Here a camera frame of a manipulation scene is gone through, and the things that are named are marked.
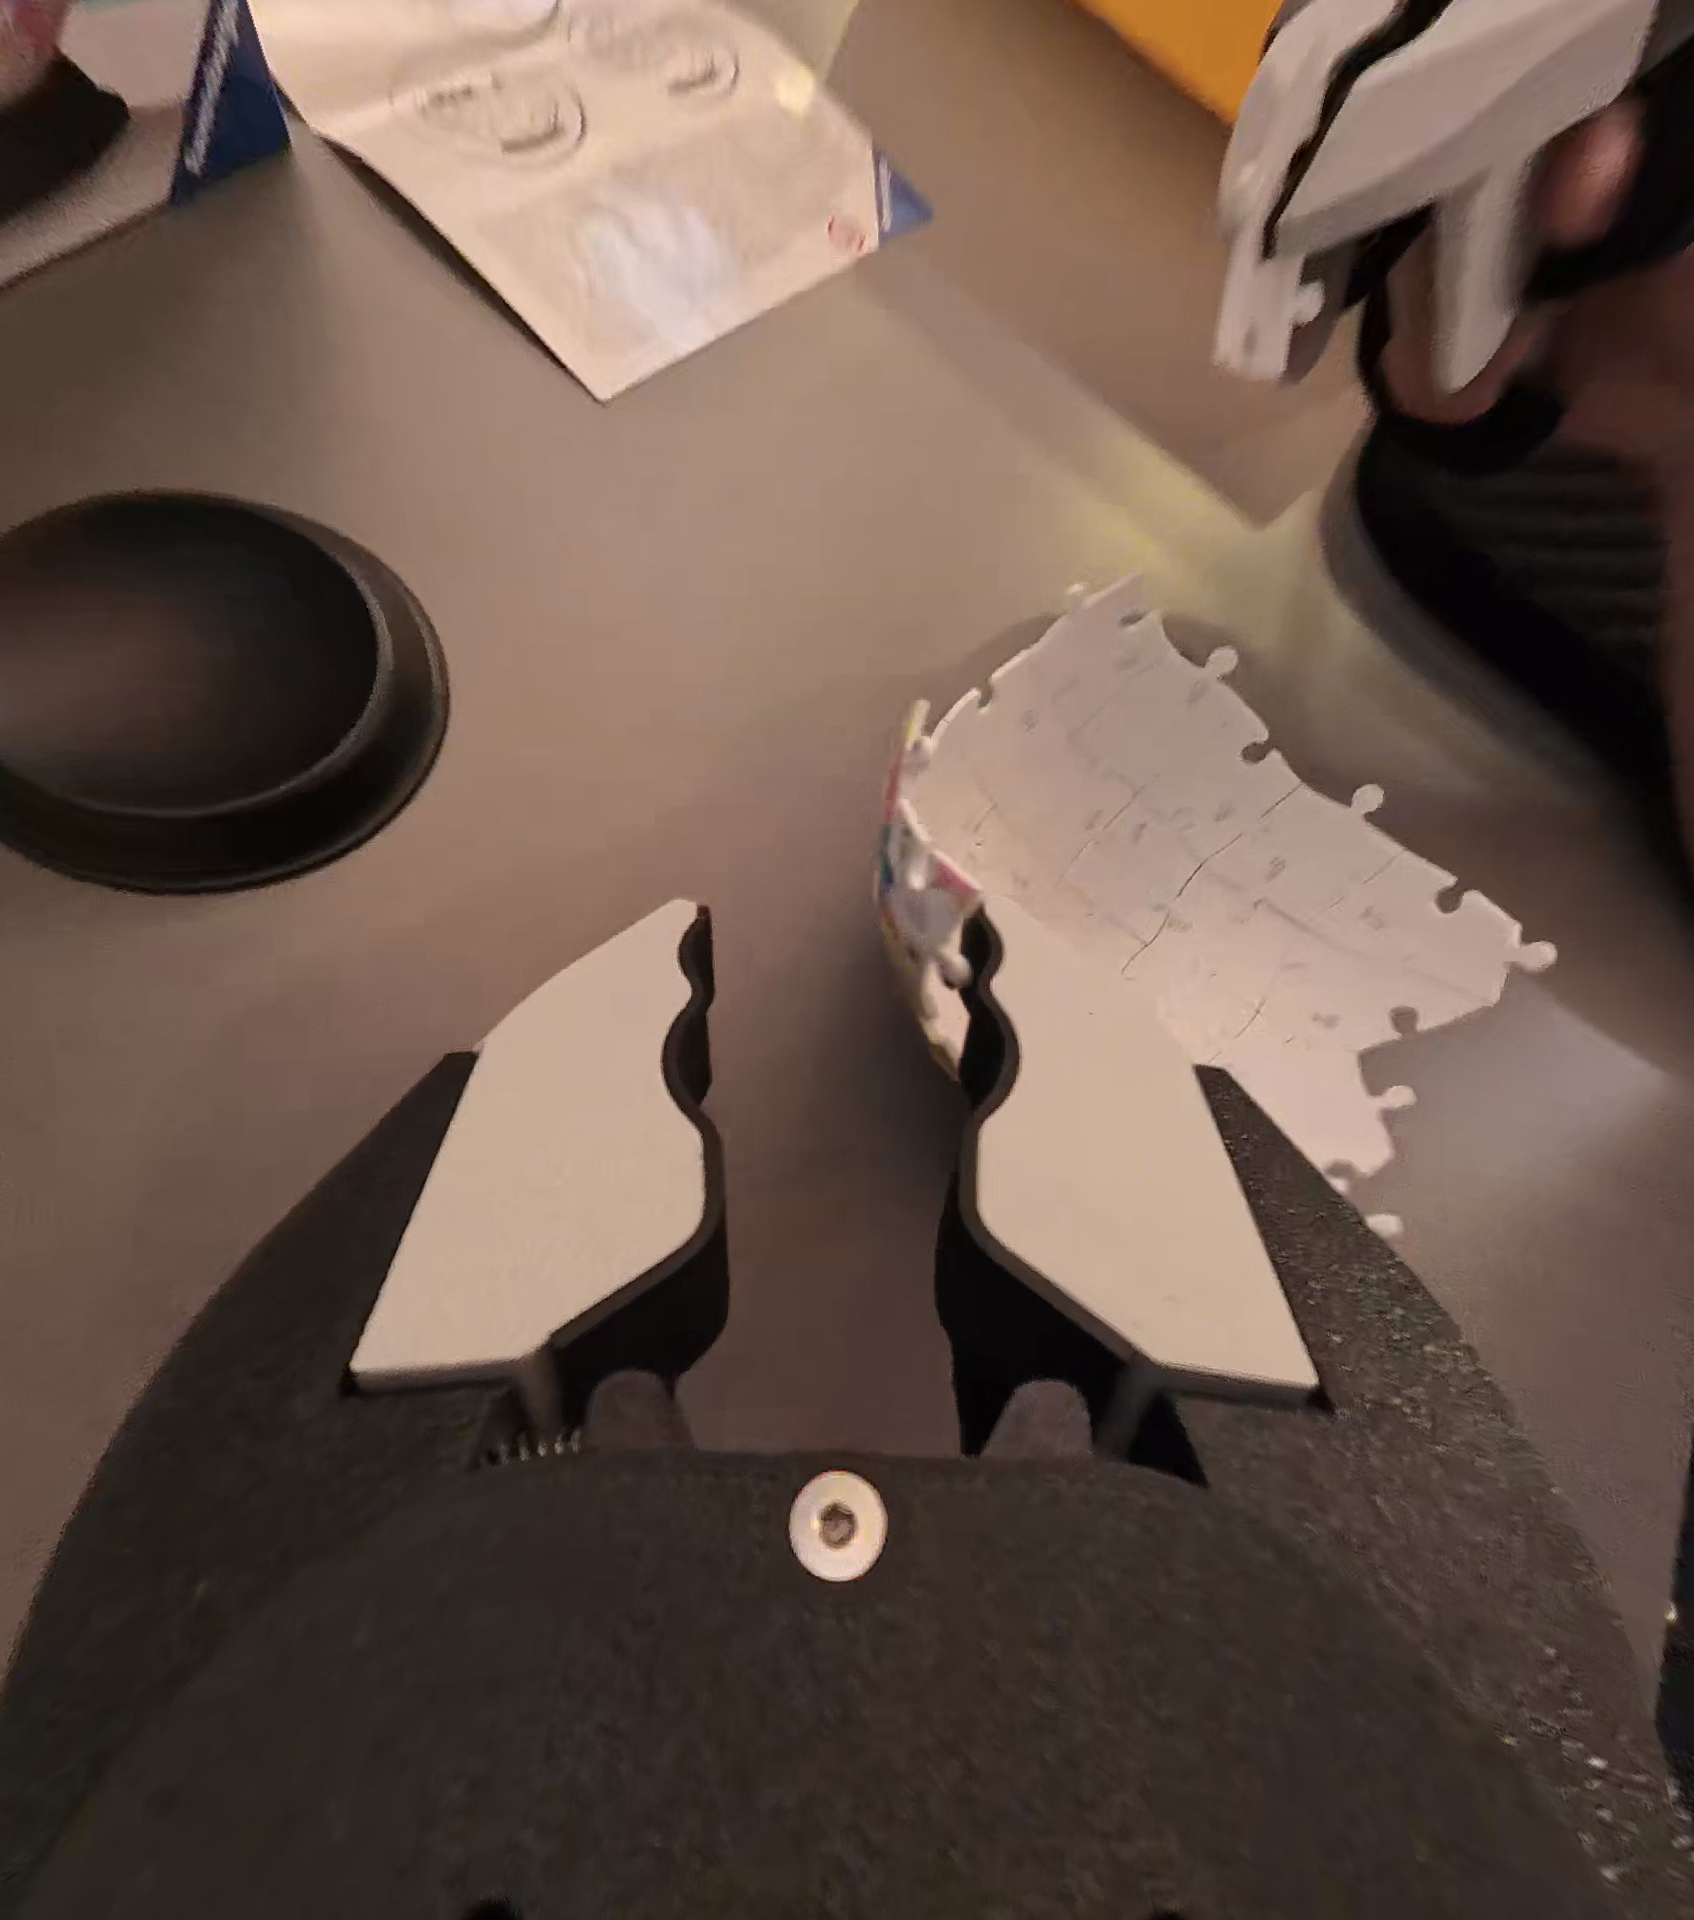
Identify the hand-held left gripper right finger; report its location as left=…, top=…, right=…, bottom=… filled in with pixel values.
left=935, top=900, right=1326, bottom=1412

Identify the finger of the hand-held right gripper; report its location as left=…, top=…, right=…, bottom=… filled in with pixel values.
left=1263, top=0, right=1667, bottom=397
left=1214, top=0, right=1456, bottom=391

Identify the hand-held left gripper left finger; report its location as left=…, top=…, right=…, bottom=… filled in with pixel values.
left=344, top=893, right=732, bottom=1406

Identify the white puzzle piece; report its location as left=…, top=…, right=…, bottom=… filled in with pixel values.
left=1217, top=256, right=1336, bottom=391

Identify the assembled white puzzle section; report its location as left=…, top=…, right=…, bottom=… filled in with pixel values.
left=880, top=582, right=1560, bottom=1242

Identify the black round ball stand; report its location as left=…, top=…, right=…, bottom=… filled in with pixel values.
left=0, top=491, right=454, bottom=900

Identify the colourful puzzle box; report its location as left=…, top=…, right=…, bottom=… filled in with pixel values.
left=0, top=0, right=298, bottom=350

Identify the person's right hand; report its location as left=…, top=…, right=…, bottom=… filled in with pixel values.
left=1378, top=60, right=1694, bottom=482

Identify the yellow storage bin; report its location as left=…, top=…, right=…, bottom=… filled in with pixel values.
left=1082, top=0, right=1306, bottom=127

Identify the black chair armrest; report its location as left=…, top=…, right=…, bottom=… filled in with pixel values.
left=1353, top=420, right=1690, bottom=787

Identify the white instruction leaflet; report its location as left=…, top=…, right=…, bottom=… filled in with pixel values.
left=242, top=0, right=936, bottom=404

